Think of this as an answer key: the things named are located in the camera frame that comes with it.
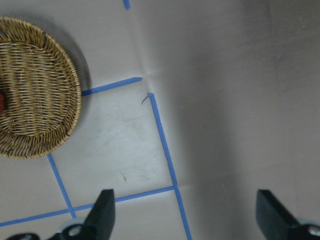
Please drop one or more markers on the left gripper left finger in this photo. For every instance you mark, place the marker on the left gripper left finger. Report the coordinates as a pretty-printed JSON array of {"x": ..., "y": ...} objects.
[{"x": 98, "y": 225}]

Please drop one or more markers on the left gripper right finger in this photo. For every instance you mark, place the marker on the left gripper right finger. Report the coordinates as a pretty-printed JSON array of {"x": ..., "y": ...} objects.
[{"x": 277, "y": 223}]

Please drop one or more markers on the woven wicker basket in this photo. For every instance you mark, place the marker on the woven wicker basket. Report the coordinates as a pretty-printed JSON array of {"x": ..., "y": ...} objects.
[{"x": 42, "y": 91}]

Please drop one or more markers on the red apple in basket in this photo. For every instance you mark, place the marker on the red apple in basket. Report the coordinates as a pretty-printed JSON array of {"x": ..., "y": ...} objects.
[{"x": 2, "y": 103}]

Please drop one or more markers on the brown paper table cover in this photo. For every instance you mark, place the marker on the brown paper table cover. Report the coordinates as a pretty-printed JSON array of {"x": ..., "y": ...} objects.
[{"x": 190, "y": 107}]

